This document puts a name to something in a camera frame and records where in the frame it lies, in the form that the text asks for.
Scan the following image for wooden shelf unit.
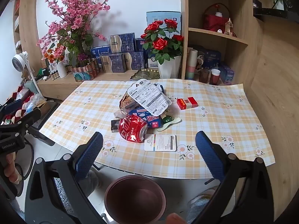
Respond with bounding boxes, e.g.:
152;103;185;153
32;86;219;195
180;0;254;82

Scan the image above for white ribbed vase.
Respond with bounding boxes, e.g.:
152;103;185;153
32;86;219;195
56;61;68;78

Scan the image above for maroon plastic bin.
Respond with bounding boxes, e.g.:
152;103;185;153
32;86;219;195
104;175;167;223

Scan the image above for red white cigarette box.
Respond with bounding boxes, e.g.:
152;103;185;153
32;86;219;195
176;97;198;110

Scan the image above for orange artificial flowers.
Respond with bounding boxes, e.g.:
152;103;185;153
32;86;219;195
42;49;66;62

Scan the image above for blue gold gift box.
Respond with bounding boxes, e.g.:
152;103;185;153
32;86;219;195
109;33;136;53
124;52;145;70
100;53;127;73

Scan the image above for red artificial rose plant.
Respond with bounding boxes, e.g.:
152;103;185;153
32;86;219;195
140;19;185;64

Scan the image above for narrow wooden side shelf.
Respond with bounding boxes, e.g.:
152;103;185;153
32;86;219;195
13;0;45;75

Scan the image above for green gold leaf tray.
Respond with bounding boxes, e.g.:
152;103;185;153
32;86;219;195
131;69;160;82

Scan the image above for flat blue box with handle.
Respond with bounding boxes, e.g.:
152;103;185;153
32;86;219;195
91;45;111;59

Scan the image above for purple box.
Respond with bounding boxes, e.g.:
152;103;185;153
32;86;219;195
220;63;235;85

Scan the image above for red white checkered cloth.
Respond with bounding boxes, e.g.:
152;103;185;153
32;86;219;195
5;86;35;122

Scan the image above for glass perfume bottle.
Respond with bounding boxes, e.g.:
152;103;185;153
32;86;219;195
225;18;234;36

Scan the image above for stack of pastel cups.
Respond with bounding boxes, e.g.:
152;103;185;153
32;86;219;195
185;49;198;80

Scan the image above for crushed red soda can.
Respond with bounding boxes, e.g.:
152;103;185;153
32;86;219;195
117;114;149;143

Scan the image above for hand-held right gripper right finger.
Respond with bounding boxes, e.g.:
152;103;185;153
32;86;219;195
192;131;274;224

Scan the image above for black wall shelf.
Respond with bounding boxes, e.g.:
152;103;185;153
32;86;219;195
253;7;299;24

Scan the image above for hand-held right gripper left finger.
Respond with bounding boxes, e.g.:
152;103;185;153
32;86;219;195
24;132;107;224

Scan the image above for pink artificial blossom plant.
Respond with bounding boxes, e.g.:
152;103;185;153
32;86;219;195
36;0;111;68

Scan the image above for blue white round-logo box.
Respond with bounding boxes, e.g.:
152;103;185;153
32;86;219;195
147;51;160;69

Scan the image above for white desk fan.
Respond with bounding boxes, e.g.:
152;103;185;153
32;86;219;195
12;51;42;96

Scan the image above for dark blue picture box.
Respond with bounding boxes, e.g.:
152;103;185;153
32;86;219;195
196;48;222;70

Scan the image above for white blister pack card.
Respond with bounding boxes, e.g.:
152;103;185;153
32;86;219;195
127;79;172;117

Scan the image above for brown cup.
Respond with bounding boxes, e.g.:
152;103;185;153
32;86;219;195
199;69;210;83

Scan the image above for corrugated striped planter box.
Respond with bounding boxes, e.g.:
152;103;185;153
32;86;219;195
71;58;101;83

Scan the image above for cream plastic spoon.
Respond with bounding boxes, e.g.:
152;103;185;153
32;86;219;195
155;118;181;131

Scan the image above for red paper cup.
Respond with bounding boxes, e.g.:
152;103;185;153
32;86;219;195
209;69;221;85

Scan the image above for white faceted flower pot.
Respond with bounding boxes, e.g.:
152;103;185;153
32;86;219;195
157;55;182;78

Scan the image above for small dark blue box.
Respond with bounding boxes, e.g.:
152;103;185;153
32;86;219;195
135;38;149;52

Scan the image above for small black box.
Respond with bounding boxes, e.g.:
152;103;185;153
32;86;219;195
110;119;121;133

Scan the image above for black flat appliance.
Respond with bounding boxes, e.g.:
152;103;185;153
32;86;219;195
30;101;61;145

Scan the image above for white printed card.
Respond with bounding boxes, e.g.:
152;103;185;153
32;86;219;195
144;134;177;152

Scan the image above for large light blue box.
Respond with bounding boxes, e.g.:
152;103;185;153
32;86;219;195
146;11;181;34

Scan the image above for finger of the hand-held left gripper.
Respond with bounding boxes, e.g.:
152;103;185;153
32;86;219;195
13;108;42;133
0;99;23;117

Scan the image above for person's left hand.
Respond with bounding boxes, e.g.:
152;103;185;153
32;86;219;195
3;153;22;185

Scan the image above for row of small brown bottles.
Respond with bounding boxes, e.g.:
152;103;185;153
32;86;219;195
44;71;60;81

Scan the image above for blue white carton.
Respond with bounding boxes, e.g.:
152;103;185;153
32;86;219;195
128;107;163;129

